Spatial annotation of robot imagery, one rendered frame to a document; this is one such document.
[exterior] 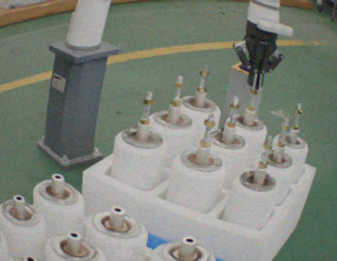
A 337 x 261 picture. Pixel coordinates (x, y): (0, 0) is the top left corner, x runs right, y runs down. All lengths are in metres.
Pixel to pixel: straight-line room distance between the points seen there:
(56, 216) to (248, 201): 0.36
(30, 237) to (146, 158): 0.40
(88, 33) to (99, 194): 0.45
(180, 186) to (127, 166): 0.10
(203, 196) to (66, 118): 0.51
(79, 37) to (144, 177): 0.45
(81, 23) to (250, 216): 0.66
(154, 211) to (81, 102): 0.47
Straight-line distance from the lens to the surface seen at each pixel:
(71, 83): 1.52
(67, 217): 0.96
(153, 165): 1.19
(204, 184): 1.14
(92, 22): 1.50
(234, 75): 1.52
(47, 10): 3.17
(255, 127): 1.36
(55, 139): 1.60
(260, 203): 1.11
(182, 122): 1.31
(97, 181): 1.21
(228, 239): 1.12
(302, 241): 1.47
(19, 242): 0.89
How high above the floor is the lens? 0.76
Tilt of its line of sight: 24 degrees down
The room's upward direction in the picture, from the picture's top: 10 degrees clockwise
